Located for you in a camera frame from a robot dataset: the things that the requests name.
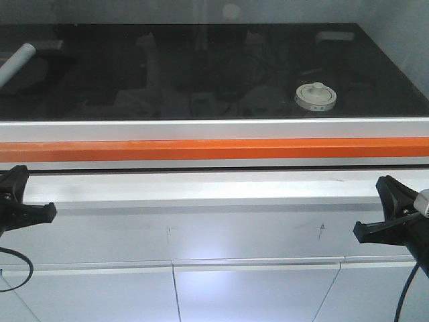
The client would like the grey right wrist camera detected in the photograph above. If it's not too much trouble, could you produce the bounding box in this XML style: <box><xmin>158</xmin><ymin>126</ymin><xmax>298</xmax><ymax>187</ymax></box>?
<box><xmin>414</xmin><ymin>189</ymin><xmax>429</xmax><ymax>218</ymax></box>

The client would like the glass jar with cream lid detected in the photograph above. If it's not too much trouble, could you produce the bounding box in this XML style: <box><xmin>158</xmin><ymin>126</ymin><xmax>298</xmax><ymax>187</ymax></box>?
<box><xmin>294</xmin><ymin>82</ymin><xmax>337</xmax><ymax>112</ymax></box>

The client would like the fume hood sash orange handle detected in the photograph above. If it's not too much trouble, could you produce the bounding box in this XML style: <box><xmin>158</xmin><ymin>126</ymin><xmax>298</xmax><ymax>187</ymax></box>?
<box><xmin>1</xmin><ymin>117</ymin><xmax>428</xmax><ymax>169</ymax></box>

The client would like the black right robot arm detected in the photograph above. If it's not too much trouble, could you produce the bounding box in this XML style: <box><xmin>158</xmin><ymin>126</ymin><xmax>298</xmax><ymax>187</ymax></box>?
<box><xmin>353</xmin><ymin>176</ymin><xmax>428</xmax><ymax>274</ymax></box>

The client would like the black left camera cable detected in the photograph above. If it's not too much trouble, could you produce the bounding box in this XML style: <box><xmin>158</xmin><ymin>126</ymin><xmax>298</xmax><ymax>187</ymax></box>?
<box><xmin>0</xmin><ymin>246</ymin><xmax>34</xmax><ymax>292</ymax></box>

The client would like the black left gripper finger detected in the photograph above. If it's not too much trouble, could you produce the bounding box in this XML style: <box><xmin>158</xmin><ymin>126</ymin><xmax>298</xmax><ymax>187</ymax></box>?
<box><xmin>1</xmin><ymin>201</ymin><xmax>56</xmax><ymax>235</ymax></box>
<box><xmin>1</xmin><ymin>165</ymin><xmax>29</xmax><ymax>203</ymax></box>

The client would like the white rolled paper tube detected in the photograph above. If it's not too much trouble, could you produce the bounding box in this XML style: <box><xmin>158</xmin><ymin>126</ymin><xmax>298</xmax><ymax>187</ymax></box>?
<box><xmin>1</xmin><ymin>43</ymin><xmax>36</xmax><ymax>88</ymax></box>

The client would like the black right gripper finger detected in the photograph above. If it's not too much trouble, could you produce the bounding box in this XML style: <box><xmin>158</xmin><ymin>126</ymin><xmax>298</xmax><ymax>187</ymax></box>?
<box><xmin>376</xmin><ymin>175</ymin><xmax>422</xmax><ymax>221</ymax></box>
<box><xmin>353</xmin><ymin>212</ymin><xmax>428</xmax><ymax>245</ymax></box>

